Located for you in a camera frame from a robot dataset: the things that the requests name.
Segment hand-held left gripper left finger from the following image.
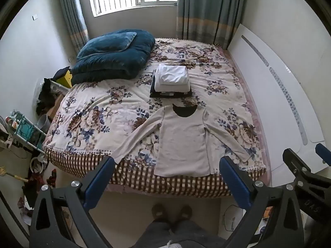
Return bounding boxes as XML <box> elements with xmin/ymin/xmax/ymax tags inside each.
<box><xmin>30</xmin><ymin>156</ymin><xmax>116</xmax><ymax>248</ymax></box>

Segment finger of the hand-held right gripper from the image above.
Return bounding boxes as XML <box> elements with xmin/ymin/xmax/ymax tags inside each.
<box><xmin>283</xmin><ymin>148</ymin><xmax>311</xmax><ymax>187</ymax></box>
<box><xmin>315</xmin><ymin>143</ymin><xmax>331</xmax><ymax>166</ymax></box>

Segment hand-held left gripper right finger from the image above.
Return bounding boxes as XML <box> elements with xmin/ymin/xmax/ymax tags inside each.
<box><xmin>219</xmin><ymin>156</ymin><xmax>305</xmax><ymax>248</ymax></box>

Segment beige long-sleeve shirt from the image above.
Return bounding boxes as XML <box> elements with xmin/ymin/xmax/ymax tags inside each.
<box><xmin>112</xmin><ymin>103</ymin><xmax>251</xmax><ymax>178</ymax></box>

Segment dark clothes pile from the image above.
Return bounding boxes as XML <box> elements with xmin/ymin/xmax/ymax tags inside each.
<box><xmin>36</xmin><ymin>67</ymin><xmax>71</xmax><ymax>116</ymax></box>

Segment stack of folded clothes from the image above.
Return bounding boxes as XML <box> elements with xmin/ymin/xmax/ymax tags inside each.
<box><xmin>149</xmin><ymin>70</ymin><xmax>193</xmax><ymax>99</ymax></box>

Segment brown checked bed sheet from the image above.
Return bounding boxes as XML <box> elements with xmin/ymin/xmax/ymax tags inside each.
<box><xmin>44</xmin><ymin>146</ymin><xmax>272</xmax><ymax>199</ymax></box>

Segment person's right brown slipper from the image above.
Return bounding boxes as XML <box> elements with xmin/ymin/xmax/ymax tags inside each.
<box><xmin>178</xmin><ymin>205</ymin><xmax>193</xmax><ymax>222</ymax></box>

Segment person's brown slipper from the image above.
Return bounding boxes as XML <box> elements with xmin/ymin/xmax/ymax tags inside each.
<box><xmin>151</xmin><ymin>203</ymin><xmax>169</xmax><ymax>223</ymax></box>
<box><xmin>178</xmin><ymin>205</ymin><xmax>193</xmax><ymax>222</ymax></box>

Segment white headboard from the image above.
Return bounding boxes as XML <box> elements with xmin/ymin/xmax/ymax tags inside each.
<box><xmin>227</xmin><ymin>23</ymin><xmax>331</xmax><ymax>187</ymax></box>

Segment red patterned cloth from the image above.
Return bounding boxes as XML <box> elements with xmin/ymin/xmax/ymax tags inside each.
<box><xmin>22</xmin><ymin>169</ymin><xmax>57</xmax><ymax>199</ymax></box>

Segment person's left brown slipper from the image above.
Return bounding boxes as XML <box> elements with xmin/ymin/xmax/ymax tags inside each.
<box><xmin>151</xmin><ymin>203</ymin><xmax>169</xmax><ymax>223</ymax></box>

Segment bed with floral bedspread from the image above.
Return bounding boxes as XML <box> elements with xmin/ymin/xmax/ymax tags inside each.
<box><xmin>43</xmin><ymin>37</ymin><xmax>272</xmax><ymax>186</ymax></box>

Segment person's grey trousers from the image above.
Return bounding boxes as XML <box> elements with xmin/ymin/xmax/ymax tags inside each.
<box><xmin>134</xmin><ymin>219</ymin><xmax>228</xmax><ymax>248</ymax></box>

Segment grey bucket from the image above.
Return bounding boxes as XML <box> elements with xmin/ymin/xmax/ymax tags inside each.
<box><xmin>37</xmin><ymin>114</ymin><xmax>51</xmax><ymax>133</ymax></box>

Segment cardboard box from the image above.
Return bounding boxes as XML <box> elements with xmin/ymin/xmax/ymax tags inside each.
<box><xmin>47</xmin><ymin>94</ymin><xmax>65</xmax><ymax>121</ymax></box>

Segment teal storage rack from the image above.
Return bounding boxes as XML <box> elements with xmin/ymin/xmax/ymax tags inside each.
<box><xmin>10</xmin><ymin>110</ymin><xmax>48</xmax><ymax>161</ymax></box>

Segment yellow box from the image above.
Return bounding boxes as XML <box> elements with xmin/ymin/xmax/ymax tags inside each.
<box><xmin>56</xmin><ymin>70</ymin><xmax>73</xmax><ymax>88</ymax></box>

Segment cream folded garment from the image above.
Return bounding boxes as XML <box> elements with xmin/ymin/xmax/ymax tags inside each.
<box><xmin>154</xmin><ymin>81</ymin><xmax>191</xmax><ymax>94</ymax></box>

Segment blue folded quilt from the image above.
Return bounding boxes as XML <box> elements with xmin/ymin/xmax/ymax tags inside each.
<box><xmin>70</xmin><ymin>29</ymin><xmax>156</xmax><ymax>85</ymax></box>

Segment white folded shirt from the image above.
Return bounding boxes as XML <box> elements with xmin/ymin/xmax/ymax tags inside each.
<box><xmin>156</xmin><ymin>63</ymin><xmax>189</xmax><ymax>86</ymax></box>

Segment blue velvet pillow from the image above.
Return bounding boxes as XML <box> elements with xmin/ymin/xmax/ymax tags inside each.
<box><xmin>77</xmin><ymin>32</ymin><xmax>137</xmax><ymax>61</ymax></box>

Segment blue-grey curtain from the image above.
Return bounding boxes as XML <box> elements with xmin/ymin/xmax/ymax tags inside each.
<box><xmin>57</xmin><ymin>0</ymin><xmax>90</xmax><ymax>55</ymax></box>
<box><xmin>176</xmin><ymin>0</ymin><xmax>247</xmax><ymax>50</ymax></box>

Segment yellow-handled stick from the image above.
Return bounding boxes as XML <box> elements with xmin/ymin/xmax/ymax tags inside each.
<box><xmin>0</xmin><ymin>166</ymin><xmax>29</xmax><ymax>183</ymax></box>

